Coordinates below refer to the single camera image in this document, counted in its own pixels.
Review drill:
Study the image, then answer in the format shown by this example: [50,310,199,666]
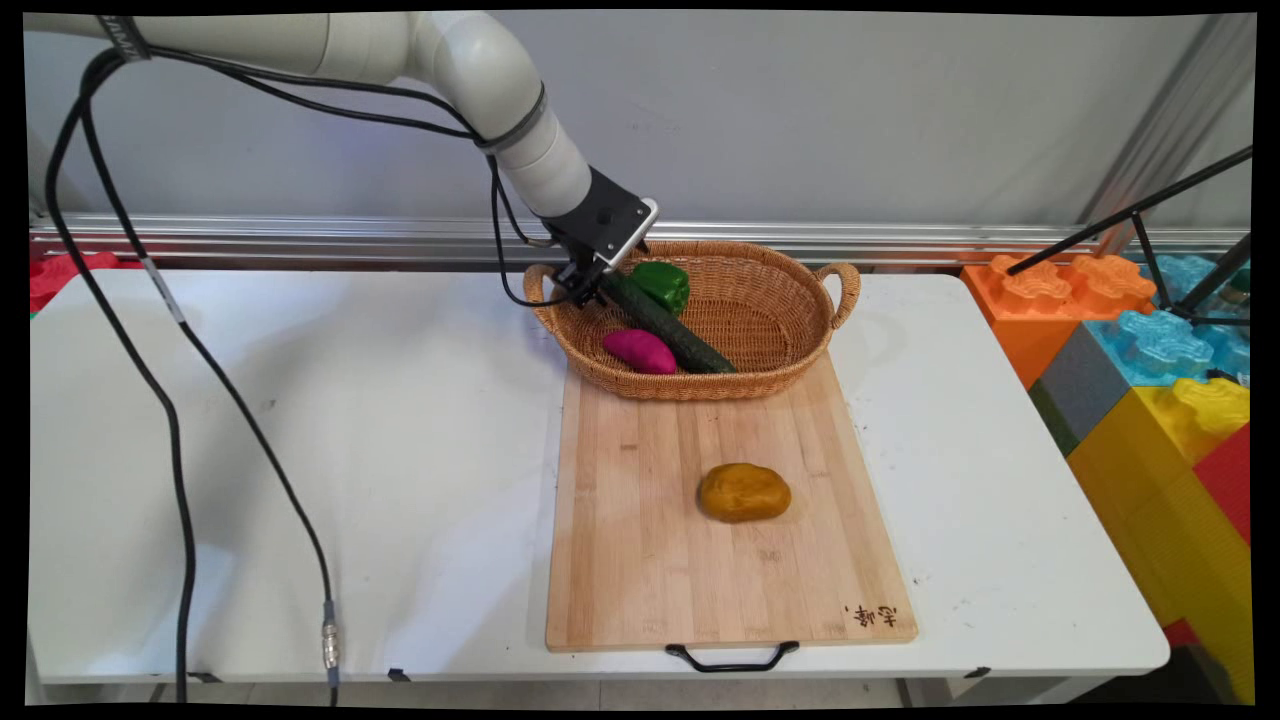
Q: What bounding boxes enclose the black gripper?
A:
[543,166,651,309]

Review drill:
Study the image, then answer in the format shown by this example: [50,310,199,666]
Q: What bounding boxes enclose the dark green cucumber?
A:
[602,272,738,376]

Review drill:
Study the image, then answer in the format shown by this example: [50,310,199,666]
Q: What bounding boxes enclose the green bell pepper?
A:
[630,261,692,317]

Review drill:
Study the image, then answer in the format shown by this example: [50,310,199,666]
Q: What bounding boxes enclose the purple sweet potato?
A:
[602,328,678,376]

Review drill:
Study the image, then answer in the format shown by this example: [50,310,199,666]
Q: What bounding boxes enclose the wooden cutting board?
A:
[545,350,919,674]

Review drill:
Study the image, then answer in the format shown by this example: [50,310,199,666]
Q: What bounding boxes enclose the brown potato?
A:
[697,462,792,524]

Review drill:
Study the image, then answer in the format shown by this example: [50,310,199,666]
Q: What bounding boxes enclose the orange foam building block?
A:
[962,253,1158,391]

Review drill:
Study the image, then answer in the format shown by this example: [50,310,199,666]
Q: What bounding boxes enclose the grey foam building block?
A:
[1029,322,1136,458]

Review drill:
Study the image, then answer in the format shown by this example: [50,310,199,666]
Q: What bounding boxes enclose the red foam building block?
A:
[30,252,143,313]
[1193,424,1252,547]

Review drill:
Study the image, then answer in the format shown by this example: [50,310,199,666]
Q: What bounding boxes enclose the black tripod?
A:
[1005,145,1253,329]

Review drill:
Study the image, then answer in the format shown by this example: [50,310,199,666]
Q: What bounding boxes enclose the blue foam building block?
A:
[1085,255,1251,389]

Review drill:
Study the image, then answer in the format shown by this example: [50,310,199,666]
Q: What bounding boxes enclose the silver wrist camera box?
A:
[598,198,661,271]

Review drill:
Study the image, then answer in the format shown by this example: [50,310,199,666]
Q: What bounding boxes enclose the woven wicker basket with handles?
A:
[523,240,862,403]

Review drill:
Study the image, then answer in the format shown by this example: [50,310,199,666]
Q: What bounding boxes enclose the aluminium rail behind table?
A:
[30,213,1251,271]

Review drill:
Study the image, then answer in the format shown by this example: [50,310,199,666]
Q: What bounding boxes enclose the thin black cable along arm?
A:
[145,45,571,309]

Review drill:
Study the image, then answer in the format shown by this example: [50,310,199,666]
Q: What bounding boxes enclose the black cable with metal connector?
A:
[80,95,342,706]

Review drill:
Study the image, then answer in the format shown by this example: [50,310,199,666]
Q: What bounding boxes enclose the thick black hanging cable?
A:
[43,48,196,703]

